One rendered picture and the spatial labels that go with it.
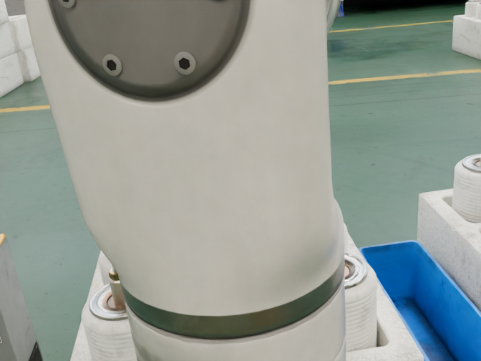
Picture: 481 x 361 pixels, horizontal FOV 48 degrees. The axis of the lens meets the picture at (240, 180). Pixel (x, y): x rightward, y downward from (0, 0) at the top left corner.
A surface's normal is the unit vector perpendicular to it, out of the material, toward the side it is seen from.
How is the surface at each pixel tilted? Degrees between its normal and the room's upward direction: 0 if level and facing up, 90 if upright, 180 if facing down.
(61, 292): 0
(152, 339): 90
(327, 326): 90
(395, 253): 88
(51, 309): 0
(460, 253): 90
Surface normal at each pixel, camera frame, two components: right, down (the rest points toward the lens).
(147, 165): -0.32, 0.43
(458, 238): -0.99, 0.13
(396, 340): -0.09, -0.92
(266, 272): 0.09, 0.50
